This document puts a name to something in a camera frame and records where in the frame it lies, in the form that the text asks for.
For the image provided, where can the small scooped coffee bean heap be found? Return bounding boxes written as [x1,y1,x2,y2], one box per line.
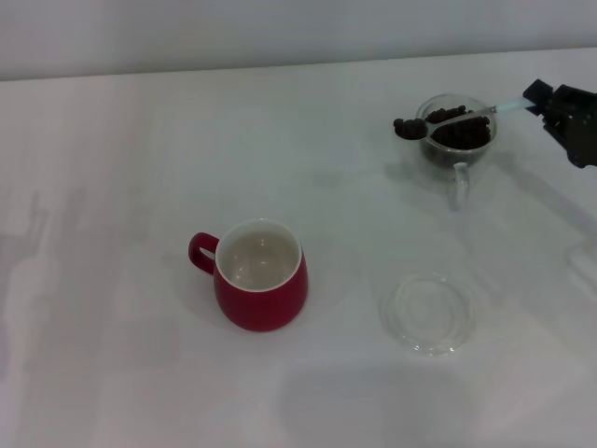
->
[393,117,427,141]

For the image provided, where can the clear glass saucer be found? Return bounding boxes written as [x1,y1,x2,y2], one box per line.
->
[378,272,478,358]

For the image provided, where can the blue handled metal spoon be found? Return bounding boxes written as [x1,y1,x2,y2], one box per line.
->
[394,95,532,141]

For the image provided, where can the red ceramic mug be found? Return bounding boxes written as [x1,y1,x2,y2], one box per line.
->
[187,217,309,333]

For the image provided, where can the coffee beans pile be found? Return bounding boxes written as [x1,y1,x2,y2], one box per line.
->
[422,105,492,167]

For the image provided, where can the glass cup with handle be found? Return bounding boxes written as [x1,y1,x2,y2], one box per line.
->
[416,92,498,212]

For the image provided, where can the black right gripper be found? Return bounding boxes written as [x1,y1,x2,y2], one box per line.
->
[521,78,597,169]

